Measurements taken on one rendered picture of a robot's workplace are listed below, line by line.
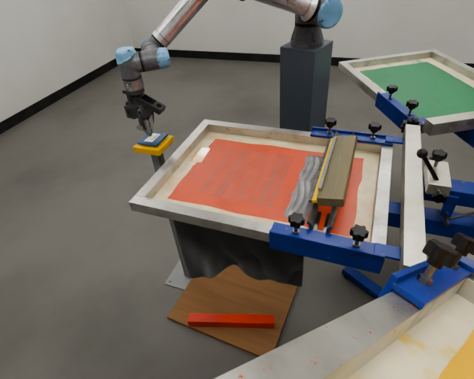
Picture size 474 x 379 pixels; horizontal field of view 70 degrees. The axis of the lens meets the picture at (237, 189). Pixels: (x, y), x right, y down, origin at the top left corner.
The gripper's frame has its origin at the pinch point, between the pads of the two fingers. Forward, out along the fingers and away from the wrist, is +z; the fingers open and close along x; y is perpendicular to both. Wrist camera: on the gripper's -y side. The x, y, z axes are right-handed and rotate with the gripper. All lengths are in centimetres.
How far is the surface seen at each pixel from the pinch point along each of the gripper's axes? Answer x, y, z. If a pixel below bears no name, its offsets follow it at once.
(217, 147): -1.7, -30.1, 3.4
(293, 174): 8, -64, 3
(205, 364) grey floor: 45, -32, 99
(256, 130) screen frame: -13.4, -43.4, 0.1
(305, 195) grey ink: 19, -71, 3
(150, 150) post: 6.3, -2.7, 3.8
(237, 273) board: -9, -29, 97
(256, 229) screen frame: 41, -61, 0
